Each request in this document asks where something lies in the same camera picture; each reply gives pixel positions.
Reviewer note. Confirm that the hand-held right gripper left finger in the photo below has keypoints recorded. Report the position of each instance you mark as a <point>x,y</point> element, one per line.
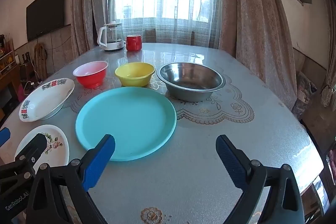
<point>98,163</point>

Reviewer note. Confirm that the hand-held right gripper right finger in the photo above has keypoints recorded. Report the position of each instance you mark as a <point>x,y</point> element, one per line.
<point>232,163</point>

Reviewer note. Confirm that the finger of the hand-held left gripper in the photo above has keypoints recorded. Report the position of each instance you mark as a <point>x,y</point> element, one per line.
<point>4,134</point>
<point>34,146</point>

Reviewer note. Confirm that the small white floral plate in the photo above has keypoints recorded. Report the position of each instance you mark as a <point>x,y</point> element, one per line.
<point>56,155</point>

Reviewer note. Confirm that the white plate red floral print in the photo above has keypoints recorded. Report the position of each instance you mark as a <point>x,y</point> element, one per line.
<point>44,100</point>

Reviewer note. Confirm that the teal plastic plate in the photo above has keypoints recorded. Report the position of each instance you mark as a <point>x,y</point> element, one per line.
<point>126,119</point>

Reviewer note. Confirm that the stainless steel bowl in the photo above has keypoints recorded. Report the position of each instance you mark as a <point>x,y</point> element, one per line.
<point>189,92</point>

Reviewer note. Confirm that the red plastic bowl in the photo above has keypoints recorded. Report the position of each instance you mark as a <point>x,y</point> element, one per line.
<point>92,79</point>

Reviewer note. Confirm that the yellow plastic bowl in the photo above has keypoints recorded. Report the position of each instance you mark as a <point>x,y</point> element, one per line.
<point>134,79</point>

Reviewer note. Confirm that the cluttered wooden shelf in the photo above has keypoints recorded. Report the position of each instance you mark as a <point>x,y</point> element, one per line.
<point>8,79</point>

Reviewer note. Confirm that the floral fabric bag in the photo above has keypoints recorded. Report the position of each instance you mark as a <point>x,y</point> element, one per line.
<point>304,92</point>

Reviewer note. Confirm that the white glass electric kettle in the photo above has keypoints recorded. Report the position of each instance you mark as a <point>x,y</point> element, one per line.
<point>111,43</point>

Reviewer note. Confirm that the red mug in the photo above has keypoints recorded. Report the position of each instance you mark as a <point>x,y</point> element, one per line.
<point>134,43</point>

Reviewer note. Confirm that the beige patterned curtain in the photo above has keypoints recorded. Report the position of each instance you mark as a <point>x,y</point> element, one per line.
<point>252,29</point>
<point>84,3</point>

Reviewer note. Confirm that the beige tied-back curtain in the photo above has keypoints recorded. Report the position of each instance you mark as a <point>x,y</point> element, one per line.
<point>330,69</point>

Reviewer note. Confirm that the wooden chair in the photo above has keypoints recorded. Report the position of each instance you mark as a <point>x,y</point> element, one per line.
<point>149,36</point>

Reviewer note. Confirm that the white sheer curtain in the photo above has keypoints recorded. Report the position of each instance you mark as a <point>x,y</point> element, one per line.
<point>162,29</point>

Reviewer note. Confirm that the black wall television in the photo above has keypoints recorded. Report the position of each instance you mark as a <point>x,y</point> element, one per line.
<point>44,14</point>

